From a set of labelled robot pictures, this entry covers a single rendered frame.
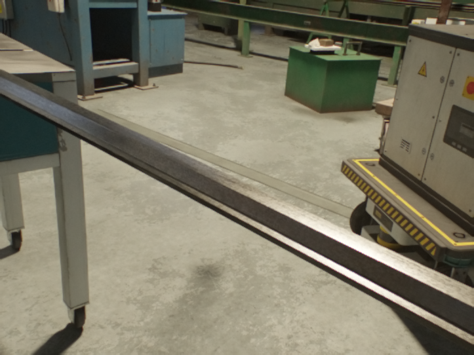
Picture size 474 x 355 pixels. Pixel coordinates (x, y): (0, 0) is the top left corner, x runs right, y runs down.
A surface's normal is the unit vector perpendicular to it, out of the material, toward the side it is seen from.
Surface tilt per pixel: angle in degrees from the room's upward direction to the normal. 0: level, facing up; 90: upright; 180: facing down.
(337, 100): 90
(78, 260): 90
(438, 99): 90
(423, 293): 75
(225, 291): 0
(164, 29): 90
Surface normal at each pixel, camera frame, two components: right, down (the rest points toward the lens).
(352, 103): 0.44, 0.40
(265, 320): 0.08, -0.91
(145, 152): -0.65, 0.00
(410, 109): -0.96, 0.03
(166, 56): 0.81, 0.30
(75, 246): 0.65, 0.36
